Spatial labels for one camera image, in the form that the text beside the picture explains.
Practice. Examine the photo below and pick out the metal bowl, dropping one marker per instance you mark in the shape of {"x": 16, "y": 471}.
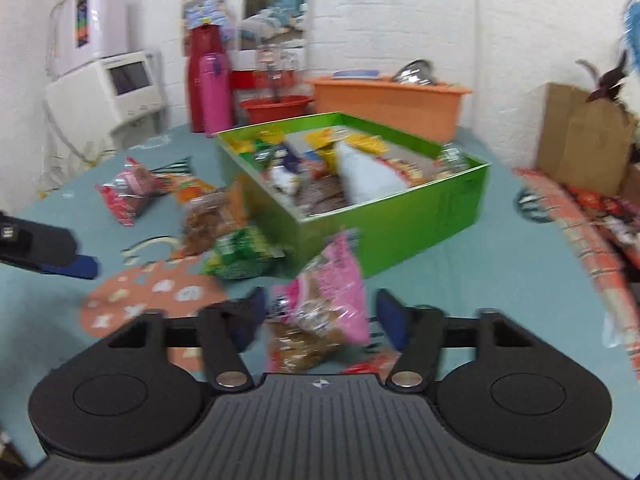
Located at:
{"x": 415, "y": 74}

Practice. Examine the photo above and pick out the red striped snack packet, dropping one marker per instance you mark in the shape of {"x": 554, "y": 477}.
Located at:
{"x": 407, "y": 170}

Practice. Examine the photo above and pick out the white water purifier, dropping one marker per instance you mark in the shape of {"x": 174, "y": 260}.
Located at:
{"x": 92, "y": 25}

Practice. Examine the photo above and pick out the white appliance with screen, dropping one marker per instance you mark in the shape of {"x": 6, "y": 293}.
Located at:
{"x": 107, "y": 92}

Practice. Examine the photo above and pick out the green cardboard box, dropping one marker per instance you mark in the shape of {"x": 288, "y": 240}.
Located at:
{"x": 400, "y": 225}

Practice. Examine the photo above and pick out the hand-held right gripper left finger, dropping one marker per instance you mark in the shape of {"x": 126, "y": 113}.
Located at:
{"x": 250, "y": 317}

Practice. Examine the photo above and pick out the green snack packet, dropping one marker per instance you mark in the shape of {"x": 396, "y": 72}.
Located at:
{"x": 242, "y": 255}

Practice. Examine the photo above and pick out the blue plate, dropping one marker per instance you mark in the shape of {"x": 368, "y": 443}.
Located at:
{"x": 357, "y": 74}

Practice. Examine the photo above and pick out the orange plastic basin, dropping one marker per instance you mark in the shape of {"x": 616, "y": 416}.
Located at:
{"x": 390, "y": 105}

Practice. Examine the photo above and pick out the red clear snack packet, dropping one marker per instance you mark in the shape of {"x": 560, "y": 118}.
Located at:
{"x": 130, "y": 192}

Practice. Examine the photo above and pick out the orange snack packet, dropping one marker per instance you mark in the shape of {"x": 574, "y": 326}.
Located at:
{"x": 192, "y": 189}

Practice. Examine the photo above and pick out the orange patterned rolled cloth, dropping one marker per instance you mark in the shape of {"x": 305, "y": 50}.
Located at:
{"x": 590, "y": 240}

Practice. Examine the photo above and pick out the flower photo wall poster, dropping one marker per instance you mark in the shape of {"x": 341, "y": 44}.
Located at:
{"x": 202, "y": 12}

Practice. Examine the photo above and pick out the red thermos flask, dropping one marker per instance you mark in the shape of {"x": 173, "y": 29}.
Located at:
{"x": 197, "y": 75}

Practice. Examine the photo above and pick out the clear plastic packet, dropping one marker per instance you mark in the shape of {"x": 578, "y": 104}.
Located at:
{"x": 452, "y": 160}

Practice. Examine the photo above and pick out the red plastic basin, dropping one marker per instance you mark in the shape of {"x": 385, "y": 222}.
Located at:
{"x": 275, "y": 109}

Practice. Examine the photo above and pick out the teal printed tablecloth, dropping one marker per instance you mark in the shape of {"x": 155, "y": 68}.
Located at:
{"x": 500, "y": 270}

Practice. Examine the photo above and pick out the brown snack packet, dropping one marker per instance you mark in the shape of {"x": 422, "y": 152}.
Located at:
{"x": 322, "y": 197}

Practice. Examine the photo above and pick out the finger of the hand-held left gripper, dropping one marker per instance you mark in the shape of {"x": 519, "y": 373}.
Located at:
{"x": 45, "y": 250}

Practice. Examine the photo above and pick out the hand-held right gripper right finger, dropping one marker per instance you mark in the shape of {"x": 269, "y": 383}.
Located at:
{"x": 391, "y": 317}

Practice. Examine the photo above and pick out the bedroom photo wall poster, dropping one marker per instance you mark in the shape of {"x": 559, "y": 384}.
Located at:
{"x": 275, "y": 12}

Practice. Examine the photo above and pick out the clear brown cookie packet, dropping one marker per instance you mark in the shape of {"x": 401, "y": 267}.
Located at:
{"x": 212, "y": 220}

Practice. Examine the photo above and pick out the yellow packet with red label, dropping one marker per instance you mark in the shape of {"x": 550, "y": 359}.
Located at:
{"x": 325, "y": 142}

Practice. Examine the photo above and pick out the pink water bottle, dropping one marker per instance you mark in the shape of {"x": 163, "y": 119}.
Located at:
{"x": 216, "y": 95}

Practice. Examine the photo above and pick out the red box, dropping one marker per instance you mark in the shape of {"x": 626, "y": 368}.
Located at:
{"x": 242, "y": 82}

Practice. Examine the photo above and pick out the white snack packet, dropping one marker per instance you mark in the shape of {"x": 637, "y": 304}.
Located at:
{"x": 367, "y": 175}

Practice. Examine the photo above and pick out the yellow snack packet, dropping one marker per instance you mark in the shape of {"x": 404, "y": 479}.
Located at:
{"x": 370, "y": 142}

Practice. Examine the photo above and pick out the pink snack packet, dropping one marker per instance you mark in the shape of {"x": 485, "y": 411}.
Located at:
{"x": 330, "y": 290}

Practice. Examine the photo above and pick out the brown cardboard box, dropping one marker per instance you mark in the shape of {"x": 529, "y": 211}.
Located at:
{"x": 585, "y": 140}

